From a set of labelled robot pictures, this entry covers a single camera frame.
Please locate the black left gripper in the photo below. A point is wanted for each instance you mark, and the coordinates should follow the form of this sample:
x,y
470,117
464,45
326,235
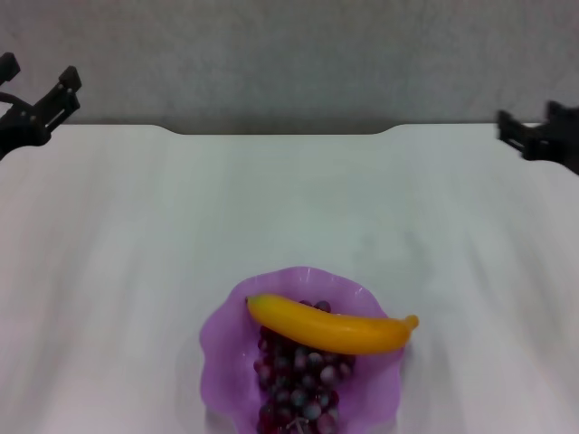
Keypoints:
x,y
18,129

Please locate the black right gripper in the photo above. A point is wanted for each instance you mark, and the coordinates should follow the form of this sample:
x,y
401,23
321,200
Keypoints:
x,y
556,144

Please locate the yellow plastic banana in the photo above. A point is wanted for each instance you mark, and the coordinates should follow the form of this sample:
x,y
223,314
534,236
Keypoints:
x,y
325,330

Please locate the dark red grape bunch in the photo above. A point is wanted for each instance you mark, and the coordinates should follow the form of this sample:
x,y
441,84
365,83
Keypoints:
x,y
298,380

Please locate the purple wavy plastic plate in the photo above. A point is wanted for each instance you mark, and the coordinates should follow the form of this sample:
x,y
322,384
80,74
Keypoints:
x,y
226,361

